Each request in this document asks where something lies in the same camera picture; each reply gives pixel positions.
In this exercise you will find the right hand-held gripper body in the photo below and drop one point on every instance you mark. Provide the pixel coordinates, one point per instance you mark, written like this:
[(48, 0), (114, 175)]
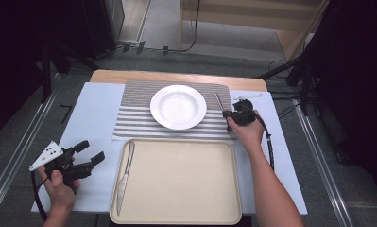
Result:
[(244, 115)]

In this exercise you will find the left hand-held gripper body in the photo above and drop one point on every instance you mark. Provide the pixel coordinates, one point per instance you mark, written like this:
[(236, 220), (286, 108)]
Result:
[(49, 154)]

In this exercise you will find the silver fork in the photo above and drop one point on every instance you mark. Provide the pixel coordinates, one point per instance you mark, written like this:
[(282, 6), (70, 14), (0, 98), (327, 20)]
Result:
[(219, 101)]

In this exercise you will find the silver table knife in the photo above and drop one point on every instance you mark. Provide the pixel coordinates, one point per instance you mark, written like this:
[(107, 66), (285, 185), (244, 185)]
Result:
[(123, 186)]

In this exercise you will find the white deep plate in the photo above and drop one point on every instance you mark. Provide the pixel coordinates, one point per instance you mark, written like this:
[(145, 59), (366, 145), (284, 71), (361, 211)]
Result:
[(178, 107)]

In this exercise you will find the beige plastic tray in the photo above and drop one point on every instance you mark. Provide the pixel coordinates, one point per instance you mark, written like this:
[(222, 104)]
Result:
[(176, 183)]

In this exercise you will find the person's right hand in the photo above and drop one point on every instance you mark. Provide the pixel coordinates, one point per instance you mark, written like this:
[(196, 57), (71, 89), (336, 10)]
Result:
[(249, 134)]

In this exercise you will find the person's left hand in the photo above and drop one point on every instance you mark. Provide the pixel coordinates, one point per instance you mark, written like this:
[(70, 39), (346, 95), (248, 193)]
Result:
[(58, 195)]

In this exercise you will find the white table cover sheet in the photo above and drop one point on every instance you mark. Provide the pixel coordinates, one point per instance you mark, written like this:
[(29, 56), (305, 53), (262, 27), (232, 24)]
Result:
[(91, 126)]

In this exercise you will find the black tape strip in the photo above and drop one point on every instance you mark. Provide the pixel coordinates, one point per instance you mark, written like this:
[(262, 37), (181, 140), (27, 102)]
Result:
[(65, 105), (67, 115)]

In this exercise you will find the striped woven placemat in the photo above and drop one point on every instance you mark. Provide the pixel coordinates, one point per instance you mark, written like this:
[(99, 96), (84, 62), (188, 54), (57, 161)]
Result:
[(129, 123)]

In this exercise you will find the black stand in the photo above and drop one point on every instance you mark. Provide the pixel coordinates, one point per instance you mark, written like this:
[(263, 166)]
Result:
[(305, 97), (45, 78)]

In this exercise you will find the wooden table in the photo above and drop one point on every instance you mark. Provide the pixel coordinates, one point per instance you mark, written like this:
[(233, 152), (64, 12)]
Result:
[(113, 76)]

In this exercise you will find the light wooden cabinet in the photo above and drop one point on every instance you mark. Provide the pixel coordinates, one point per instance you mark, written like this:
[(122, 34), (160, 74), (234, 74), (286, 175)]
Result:
[(239, 15)]

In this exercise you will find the black curtain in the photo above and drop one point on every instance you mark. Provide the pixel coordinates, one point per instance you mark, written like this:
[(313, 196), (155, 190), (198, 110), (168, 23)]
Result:
[(6, 63), (359, 78)]

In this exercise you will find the dark cabinet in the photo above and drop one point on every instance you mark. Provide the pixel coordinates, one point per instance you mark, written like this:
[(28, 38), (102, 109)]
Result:
[(98, 25)]

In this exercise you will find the metal floor rail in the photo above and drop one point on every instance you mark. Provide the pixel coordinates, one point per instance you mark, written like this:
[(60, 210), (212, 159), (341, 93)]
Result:
[(321, 164), (19, 151)]

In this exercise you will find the black floor bracket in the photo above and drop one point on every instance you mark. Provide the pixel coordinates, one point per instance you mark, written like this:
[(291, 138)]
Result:
[(165, 50), (126, 47), (141, 45)]

